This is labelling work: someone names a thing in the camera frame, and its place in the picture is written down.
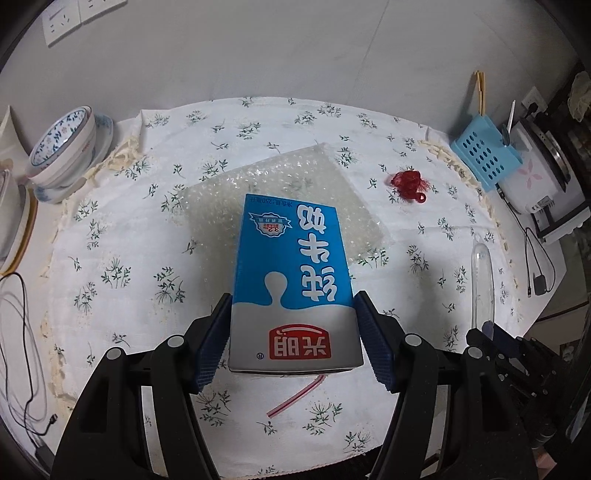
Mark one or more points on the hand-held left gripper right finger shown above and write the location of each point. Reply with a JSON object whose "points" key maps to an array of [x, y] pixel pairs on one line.
{"points": [[374, 346]]}

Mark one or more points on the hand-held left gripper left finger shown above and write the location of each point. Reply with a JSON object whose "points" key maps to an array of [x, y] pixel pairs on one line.
{"points": [[212, 341]]}

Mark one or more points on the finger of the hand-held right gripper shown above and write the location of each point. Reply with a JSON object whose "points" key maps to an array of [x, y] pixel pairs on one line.
{"points": [[503, 334], [475, 338]]}

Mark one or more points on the clear plastic sleeve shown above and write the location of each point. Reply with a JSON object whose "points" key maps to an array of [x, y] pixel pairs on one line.
{"points": [[482, 281]]}

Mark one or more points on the blue white milk carton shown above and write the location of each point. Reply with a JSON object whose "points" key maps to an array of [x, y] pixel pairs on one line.
{"points": [[295, 258]]}

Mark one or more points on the black power adapter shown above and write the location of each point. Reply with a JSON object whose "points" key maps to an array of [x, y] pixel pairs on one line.
{"points": [[541, 284]]}

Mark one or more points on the red striped straw wrapper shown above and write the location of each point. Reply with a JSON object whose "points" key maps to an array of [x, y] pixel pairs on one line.
{"points": [[295, 398]]}

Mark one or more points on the white floral tablecloth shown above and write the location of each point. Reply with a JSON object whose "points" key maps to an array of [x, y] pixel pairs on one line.
{"points": [[138, 258]]}

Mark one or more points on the white microwave oven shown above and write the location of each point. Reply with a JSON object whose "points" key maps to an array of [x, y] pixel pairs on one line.
{"points": [[563, 222]]}

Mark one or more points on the white floral rice cooker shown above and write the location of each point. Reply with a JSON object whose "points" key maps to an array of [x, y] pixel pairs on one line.
{"points": [[531, 184]]}

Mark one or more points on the red mesh net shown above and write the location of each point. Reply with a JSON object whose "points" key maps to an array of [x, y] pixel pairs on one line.
{"points": [[410, 182]]}

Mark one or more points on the blue perforated utensil holder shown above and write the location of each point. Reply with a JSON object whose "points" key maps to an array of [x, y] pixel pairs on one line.
{"points": [[480, 152]]}

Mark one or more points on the clear bubble wrap sheet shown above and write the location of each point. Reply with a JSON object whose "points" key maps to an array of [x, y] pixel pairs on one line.
{"points": [[295, 175]]}

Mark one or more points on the grey spoon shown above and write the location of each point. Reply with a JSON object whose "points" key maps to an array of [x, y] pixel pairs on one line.
{"points": [[505, 137]]}

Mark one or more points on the blue rimmed bowl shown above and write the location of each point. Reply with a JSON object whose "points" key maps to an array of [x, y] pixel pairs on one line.
{"points": [[102, 134]]}

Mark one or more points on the wooden chopstick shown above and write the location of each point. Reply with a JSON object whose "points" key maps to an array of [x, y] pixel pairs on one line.
{"points": [[478, 92], [483, 92]]}

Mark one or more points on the blue patterned bowl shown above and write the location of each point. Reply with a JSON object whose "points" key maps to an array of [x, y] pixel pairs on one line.
{"points": [[60, 147]]}

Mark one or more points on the beige crumpled cloth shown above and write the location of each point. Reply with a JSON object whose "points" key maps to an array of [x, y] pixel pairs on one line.
{"points": [[579, 94]]}

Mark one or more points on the white wall socket with plug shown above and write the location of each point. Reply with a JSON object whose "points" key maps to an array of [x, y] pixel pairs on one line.
{"points": [[532, 99]]}

